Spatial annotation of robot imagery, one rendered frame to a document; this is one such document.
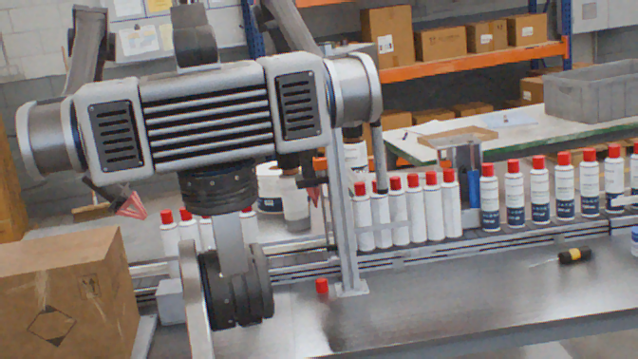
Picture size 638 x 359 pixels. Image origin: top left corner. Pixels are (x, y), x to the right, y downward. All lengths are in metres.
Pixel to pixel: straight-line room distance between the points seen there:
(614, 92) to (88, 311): 2.81
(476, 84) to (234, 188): 5.87
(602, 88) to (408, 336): 2.27
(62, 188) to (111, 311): 4.84
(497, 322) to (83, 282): 0.95
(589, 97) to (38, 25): 4.47
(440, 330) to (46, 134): 0.98
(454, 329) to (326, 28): 4.93
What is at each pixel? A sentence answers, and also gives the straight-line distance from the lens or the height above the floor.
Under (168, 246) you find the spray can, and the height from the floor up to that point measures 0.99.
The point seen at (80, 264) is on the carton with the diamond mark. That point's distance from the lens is 1.56.
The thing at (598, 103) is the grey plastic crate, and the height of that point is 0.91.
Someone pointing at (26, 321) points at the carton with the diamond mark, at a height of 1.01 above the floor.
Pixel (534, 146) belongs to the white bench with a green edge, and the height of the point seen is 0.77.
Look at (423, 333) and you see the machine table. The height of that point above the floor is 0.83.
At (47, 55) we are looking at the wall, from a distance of 6.21.
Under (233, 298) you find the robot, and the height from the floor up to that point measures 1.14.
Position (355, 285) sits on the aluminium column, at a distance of 1.81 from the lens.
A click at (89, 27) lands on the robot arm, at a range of 1.55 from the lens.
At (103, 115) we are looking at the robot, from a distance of 1.07.
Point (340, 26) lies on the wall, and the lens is 6.33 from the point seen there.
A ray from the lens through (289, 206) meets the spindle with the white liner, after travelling 2.15.
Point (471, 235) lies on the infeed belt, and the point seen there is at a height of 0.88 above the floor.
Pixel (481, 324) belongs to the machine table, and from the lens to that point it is 1.63.
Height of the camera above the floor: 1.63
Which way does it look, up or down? 16 degrees down
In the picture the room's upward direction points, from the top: 8 degrees counter-clockwise
